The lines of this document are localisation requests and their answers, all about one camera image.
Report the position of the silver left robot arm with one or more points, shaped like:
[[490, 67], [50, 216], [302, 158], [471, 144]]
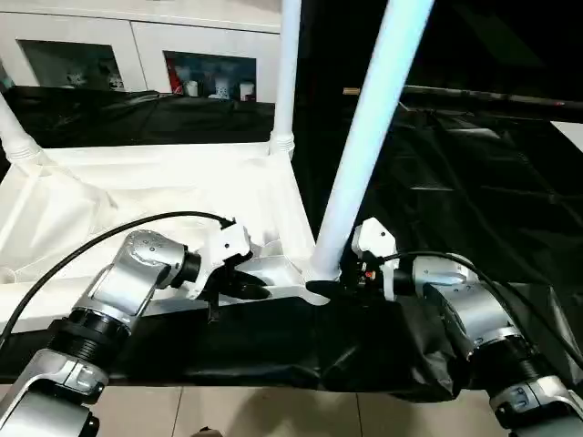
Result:
[[127, 282]]

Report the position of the black table mat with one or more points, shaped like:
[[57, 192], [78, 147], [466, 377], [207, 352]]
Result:
[[478, 205]]

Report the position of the black backdrop cloth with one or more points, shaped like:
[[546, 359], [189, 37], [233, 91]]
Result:
[[478, 41]]

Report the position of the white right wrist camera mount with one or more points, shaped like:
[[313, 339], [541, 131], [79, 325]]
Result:
[[378, 241]]

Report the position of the white glass-door cabinet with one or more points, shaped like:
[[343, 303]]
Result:
[[136, 32]]

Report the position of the dark metal rod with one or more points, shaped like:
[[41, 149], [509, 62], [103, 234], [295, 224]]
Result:
[[492, 95]]

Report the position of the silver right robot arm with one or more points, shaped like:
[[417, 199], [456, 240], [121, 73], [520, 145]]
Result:
[[473, 309]]

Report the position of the white plastic table top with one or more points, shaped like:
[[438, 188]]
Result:
[[159, 182]]

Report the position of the white flat board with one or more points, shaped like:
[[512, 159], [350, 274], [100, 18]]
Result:
[[569, 134]]

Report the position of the white plastic table leg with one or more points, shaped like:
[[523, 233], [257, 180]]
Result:
[[16, 132], [369, 114], [284, 68]]

